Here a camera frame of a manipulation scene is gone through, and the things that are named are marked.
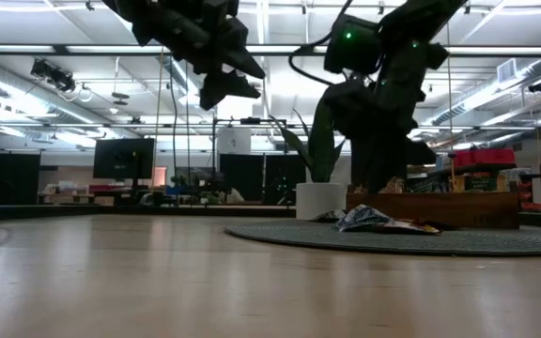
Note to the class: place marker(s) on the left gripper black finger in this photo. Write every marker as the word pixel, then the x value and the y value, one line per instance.
pixel 226 89
pixel 244 51

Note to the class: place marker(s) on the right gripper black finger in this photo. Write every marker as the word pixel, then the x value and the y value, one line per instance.
pixel 395 162
pixel 368 164

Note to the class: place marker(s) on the beige brown tea bag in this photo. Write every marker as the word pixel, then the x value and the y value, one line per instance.
pixel 395 185

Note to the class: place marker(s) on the orange mango tea bag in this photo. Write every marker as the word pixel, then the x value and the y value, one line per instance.
pixel 411 228
pixel 482 183

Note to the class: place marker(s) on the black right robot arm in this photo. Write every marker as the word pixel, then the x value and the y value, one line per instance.
pixel 416 19

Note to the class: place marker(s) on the wooden tea organiser box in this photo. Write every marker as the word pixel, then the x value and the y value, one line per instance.
pixel 463 211

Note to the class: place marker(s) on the white sign board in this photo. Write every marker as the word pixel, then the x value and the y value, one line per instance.
pixel 234 141

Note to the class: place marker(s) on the snake plant in white pot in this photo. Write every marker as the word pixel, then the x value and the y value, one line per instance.
pixel 319 202

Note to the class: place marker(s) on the red storage bin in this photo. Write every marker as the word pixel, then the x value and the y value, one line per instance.
pixel 463 158
pixel 493 156

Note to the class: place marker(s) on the thin vertical pole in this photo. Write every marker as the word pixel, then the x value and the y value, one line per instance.
pixel 450 117

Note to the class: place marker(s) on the round grey woven mat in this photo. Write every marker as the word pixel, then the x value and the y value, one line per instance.
pixel 416 244

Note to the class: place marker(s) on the black partition panel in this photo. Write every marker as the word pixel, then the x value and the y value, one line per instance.
pixel 5 176
pixel 242 178

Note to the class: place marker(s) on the dark storage shelf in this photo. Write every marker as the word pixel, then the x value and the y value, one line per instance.
pixel 486 168

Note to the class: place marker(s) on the black monitor on stand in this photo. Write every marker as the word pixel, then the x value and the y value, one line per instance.
pixel 123 158

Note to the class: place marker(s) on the black rack with orange bins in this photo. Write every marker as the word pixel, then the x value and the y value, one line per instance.
pixel 529 192

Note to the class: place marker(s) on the cluttered background desk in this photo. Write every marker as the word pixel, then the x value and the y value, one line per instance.
pixel 73 192

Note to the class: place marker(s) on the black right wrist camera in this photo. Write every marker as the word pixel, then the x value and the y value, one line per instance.
pixel 421 152

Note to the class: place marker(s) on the black metal frame stand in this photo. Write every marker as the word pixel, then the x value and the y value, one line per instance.
pixel 251 120

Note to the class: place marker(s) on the silver ventilation duct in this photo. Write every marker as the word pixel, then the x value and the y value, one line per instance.
pixel 486 94
pixel 17 94

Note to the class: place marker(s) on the black frame bar with lights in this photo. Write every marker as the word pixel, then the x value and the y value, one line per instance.
pixel 64 49

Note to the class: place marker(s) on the black mounted camera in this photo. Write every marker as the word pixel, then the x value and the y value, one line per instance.
pixel 539 86
pixel 54 75

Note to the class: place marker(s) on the black aluminium table frame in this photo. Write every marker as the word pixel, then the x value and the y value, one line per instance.
pixel 111 211

